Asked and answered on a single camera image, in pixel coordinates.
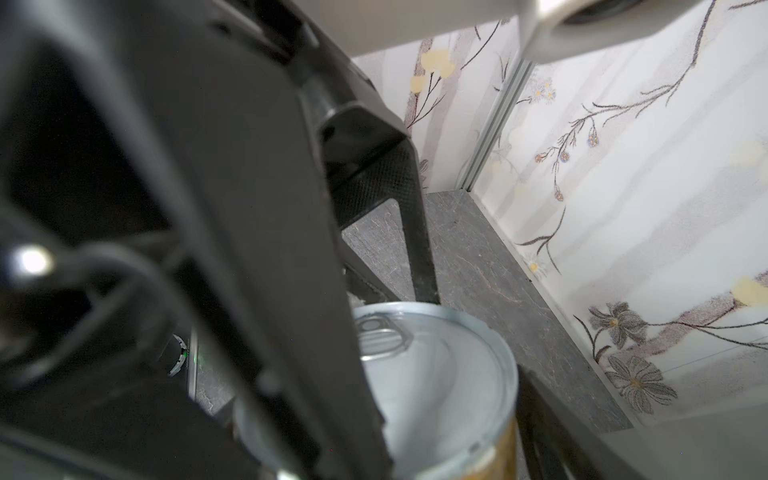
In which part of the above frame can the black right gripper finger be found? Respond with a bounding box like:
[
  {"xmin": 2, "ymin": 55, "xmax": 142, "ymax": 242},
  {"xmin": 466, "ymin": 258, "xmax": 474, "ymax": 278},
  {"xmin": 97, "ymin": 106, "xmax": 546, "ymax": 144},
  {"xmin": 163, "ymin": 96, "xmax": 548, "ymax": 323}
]
[{"xmin": 516, "ymin": 366, "xmax": 642, "ymax": 479}]

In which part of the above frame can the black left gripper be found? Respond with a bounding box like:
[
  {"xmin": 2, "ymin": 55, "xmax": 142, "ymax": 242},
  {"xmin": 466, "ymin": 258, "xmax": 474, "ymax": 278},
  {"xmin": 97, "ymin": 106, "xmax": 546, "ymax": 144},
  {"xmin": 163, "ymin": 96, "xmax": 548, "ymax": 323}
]
[{"xmin": 287, "ymin": 21, "xmax": 440, "ymax": 304}]

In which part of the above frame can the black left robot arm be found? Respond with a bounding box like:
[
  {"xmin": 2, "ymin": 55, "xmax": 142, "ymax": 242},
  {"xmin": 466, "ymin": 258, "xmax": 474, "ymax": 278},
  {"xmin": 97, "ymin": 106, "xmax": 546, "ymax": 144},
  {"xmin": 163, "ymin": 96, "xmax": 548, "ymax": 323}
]
[{"xmin": 1, "ymin": 1, "xmax": 439, "ymax": 479}]

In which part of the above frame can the grey metal cabinet counter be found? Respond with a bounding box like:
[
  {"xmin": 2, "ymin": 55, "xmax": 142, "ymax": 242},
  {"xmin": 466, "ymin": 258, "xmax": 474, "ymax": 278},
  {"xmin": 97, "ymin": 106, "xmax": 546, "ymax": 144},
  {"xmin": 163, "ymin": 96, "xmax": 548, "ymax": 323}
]
[{"xmin": 601, "ymin": 404, "xmax": 767, "ymax": 479}]

